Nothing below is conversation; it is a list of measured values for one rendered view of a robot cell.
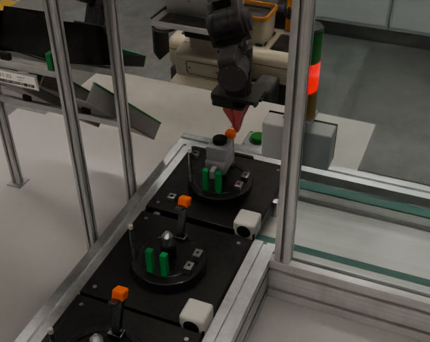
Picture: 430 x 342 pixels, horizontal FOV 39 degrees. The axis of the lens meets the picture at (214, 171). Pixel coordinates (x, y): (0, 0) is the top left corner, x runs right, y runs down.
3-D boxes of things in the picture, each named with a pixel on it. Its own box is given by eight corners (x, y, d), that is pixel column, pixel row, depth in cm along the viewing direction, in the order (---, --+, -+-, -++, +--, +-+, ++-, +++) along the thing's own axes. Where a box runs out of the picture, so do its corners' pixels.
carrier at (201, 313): (142, 217, 128) (137, 169, 121) (251, 247, 121) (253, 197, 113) (80, 299, 110) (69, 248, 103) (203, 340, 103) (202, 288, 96)
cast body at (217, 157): (215, 155, 133) (215, 127, 129) (234, 159, 132) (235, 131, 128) (201, 177, 127) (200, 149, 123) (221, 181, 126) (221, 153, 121)
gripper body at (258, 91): (255, 110, 127) (257, 78, 122) (210, 101, 130) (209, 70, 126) (265, 96, 132) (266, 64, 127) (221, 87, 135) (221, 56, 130)
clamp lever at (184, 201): (177, 231, 118) (182, 194, 116) (187, 234, 117) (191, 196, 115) (170, 237, 115) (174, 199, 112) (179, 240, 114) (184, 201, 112)
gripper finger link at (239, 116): (242, 140, 132) (242, 102, 127) (211, 134, 135) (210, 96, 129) (253, 125, 137) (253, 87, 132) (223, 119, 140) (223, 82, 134)
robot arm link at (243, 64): (248, 5, 120) (207, 15, 123) (241, 28, 111) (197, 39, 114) (265, 59, 126) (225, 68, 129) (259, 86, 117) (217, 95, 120)
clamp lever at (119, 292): (113, 326, 100) (118, 283, 98) (124, 330, 99) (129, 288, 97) (102, 336, 96) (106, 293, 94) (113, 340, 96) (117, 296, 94)
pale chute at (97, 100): (111, 124, 151) (118, 107, 151) (154, 140, 145) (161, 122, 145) (37, 86, 125) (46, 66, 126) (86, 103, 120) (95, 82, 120)
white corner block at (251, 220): (240, 222, 127) (240, 207, 124) (261, 227, 125) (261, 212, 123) (232, 237, 123) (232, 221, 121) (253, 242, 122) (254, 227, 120)
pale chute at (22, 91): (59, 112, 155) (66, 96, 156) (99, 127, 150) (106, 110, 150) (-22, 74, 130) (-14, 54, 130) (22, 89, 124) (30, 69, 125)
